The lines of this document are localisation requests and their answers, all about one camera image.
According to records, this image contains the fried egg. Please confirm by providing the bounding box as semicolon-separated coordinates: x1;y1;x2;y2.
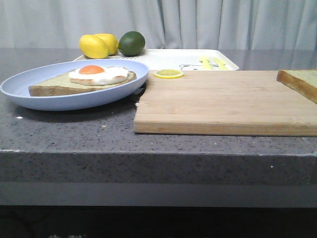
68;65;129;86

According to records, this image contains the bread slice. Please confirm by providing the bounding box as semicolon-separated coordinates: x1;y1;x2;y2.
276;69;317;103
28;71;137;97

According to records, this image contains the light blue plate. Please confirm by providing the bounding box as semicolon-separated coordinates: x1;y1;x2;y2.
0;59;149;111

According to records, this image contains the white tray with bear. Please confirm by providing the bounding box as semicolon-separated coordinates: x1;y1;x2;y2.
72;49;240;71

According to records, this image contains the lemon slice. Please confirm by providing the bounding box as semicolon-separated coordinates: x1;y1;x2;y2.
154;69;184;79

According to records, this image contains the yellow plastic fork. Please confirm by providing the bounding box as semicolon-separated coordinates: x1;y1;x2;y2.
200;55;212;70

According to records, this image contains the wooden cutting board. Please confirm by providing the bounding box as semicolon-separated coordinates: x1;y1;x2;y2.
134;70;317;136

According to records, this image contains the green lime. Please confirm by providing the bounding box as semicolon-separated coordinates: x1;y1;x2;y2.
118;31;146;57

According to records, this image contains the yellow plastic knife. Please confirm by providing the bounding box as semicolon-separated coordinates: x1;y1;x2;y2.
213;58;228;70

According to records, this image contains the rear yellow lemon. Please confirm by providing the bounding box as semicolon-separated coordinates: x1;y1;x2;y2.
94;33;118;56

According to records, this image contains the yellow lemon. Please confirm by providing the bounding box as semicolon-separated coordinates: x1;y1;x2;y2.
94;33;118;56
79;35;109;59

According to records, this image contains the front yellow lemon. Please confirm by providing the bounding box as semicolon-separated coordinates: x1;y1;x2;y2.
79;35;109;59

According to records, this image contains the grey curtain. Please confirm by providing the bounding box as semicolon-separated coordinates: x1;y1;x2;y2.
0;0;317;50

